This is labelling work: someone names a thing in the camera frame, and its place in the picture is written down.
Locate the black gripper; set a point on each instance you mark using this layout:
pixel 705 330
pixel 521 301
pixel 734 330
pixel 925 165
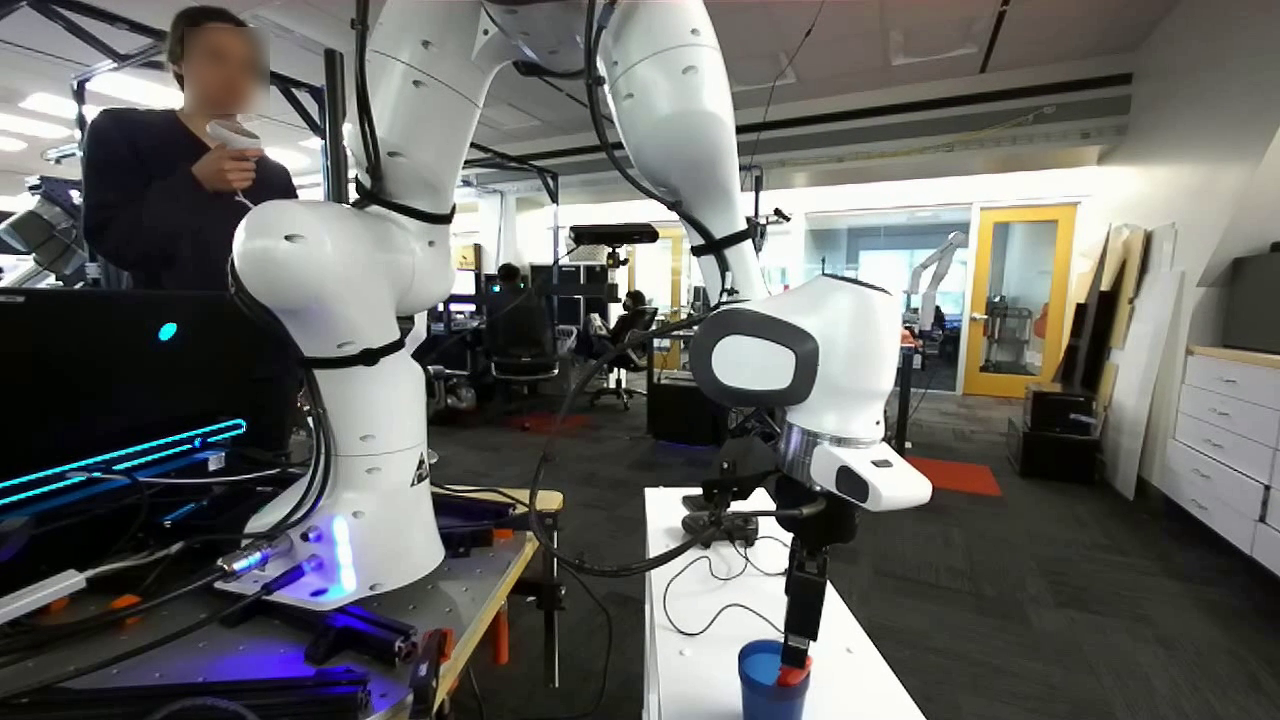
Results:
pixel 816 532

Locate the pen with orange cap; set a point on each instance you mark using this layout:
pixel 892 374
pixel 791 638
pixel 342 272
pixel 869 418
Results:
pixel 795 676

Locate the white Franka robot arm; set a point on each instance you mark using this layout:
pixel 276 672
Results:
pixel 345 282

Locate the blue plastic cup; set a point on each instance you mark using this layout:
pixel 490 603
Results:
pixel 760 689

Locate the black handheld device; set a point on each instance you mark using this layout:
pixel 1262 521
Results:
pixel 723 527

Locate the orange floor mat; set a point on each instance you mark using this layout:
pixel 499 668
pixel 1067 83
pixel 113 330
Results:
pixel 964 477

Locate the black low cabinet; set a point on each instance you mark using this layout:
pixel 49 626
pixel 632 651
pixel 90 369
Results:
pixel 673 414

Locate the black box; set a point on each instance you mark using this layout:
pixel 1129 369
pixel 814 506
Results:
pixel 1060 444

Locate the red floor mat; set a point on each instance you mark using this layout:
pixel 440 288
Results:
pixel 552 422

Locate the yellow framed door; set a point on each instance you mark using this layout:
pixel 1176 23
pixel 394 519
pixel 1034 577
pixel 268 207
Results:
pixel 1021 301

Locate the black office chair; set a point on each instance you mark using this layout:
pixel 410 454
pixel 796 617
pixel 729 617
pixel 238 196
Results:
pixel 521 332

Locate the tall white board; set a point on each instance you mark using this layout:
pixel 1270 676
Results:
pixel 1146 360

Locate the tall wooden board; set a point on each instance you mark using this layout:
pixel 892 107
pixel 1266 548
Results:
pixel 1097 301

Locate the white drawer cabinet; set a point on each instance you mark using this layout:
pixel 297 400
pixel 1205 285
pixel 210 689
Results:
pixel 1221 454

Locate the grey box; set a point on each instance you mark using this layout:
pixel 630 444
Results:
pixel 1257 304

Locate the metal breadboard robot platform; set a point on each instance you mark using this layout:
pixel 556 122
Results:
pixel 240 652

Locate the cyan lit bar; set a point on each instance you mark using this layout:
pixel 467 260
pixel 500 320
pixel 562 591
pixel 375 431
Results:
pixel 132 456

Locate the black laptop screen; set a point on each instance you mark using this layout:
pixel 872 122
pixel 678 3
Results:
pixel 121 364

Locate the white power strip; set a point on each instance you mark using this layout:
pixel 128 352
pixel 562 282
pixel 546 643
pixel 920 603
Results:
pixel 40 596

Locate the person in black sweater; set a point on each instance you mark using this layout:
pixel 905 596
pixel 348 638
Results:
pixel 144 200

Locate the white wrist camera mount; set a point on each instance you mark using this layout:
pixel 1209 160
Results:
pixel 883 480

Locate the black stereo camera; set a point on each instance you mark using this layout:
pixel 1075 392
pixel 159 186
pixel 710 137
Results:
pixel 612 233

